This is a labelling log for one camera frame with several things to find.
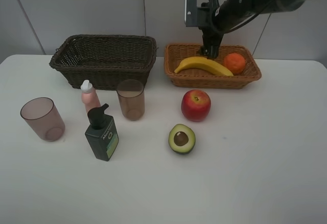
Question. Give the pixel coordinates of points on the halved avocado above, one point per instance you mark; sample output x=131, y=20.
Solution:
x=182, y=139

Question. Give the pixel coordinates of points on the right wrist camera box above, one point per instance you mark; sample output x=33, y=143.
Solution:
x=190, y=13

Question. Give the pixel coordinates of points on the dark brown wicker basket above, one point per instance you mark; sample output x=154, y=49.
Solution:
x=105, y=60

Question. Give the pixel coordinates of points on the light brown wicker basket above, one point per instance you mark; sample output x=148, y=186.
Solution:
x=197, y=78

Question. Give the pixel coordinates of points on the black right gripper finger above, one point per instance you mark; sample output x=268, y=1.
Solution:
x=213, y=52
x=203, y=50

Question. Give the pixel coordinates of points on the red apple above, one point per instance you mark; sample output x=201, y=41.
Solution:
x=195, y=105

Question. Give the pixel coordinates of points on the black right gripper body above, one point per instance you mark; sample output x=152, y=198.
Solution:
x=211, y=36

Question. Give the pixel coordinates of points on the orange tangerine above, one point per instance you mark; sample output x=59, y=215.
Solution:
x=235, y=62

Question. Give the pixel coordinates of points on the pink bottle white cap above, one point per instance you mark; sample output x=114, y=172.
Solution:
x=89, y=96

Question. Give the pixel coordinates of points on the left translucent pink cup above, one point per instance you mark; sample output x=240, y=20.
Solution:
x=43, y=117

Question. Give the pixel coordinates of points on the yellow banana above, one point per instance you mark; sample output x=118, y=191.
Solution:
x=203, y=64

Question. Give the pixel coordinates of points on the dark green pump bottle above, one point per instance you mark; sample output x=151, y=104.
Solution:
x=102, y=134

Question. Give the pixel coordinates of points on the right translucent brown cup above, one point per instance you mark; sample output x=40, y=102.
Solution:
x=131, y=98

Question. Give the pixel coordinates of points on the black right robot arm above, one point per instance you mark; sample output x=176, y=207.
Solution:
x=221, y=19

